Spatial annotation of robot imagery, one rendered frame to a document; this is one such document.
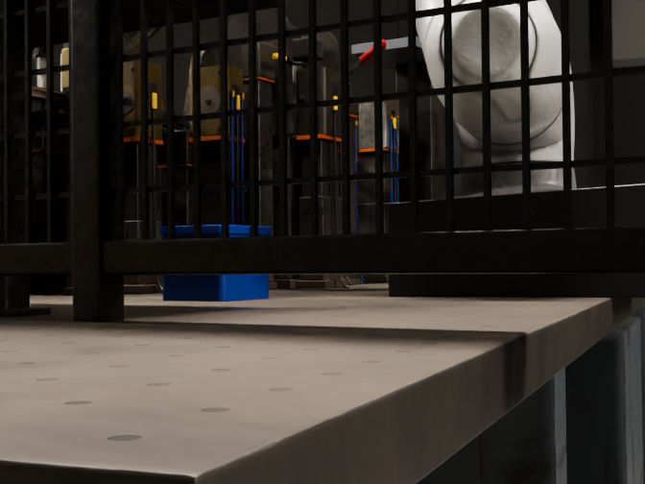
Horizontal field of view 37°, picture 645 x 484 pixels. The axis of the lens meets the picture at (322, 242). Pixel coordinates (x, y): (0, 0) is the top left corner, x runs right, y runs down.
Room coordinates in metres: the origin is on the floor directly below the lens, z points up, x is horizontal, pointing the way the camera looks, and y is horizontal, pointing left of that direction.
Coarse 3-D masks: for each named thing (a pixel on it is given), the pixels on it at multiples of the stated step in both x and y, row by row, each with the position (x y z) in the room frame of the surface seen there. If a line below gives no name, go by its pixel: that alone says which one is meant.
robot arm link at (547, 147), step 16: (560, 112) 1.25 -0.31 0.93; (560, 128) 1.27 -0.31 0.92; (464, 144) 1.33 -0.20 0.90; (480, 144) 1.29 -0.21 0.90; (496, 144) 1.27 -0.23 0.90; (512, 144) 1.27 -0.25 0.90; (544, 144) 1.28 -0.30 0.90; (560, 144) 1.30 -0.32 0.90; (464, 160) 1.35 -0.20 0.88; (480, 160) 1.32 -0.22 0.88; (496, 160) 1.30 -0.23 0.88; (512, 160) 1.29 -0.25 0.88; (544, 160) 1.29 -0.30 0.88; (560, 160) 1.30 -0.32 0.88
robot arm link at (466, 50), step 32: (416, 0) 1.17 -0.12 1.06; (480, 0) 1.07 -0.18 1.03; (544, 0) 1.13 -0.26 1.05; (480, 32) 1.07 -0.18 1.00; (512, 32) 1.06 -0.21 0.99; (544, 32) 1.07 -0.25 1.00; (480, 64) 1.07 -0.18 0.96; (512, 64) 1.06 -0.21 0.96; (544, 64) 1.08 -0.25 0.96; (480, 96) 1.09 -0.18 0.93; (512, 96) 1.09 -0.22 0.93; (544, 96) 1.12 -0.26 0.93; (480, 128) 1.17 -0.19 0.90; (512, 128) 1.16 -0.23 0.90; (544, 128) 1.24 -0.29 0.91
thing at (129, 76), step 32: (128, 64) 1.46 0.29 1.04; (128, 96) 1.46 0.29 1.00; (160, 96) 1.49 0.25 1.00; (128, 128) 1.46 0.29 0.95; (160, 128) 1.49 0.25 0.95; (128, 160) 1.46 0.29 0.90; (128, 224) 1.46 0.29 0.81; (160, 224) 1.49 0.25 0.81; (128, 288) 1.46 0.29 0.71; (160, 288) 1.46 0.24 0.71
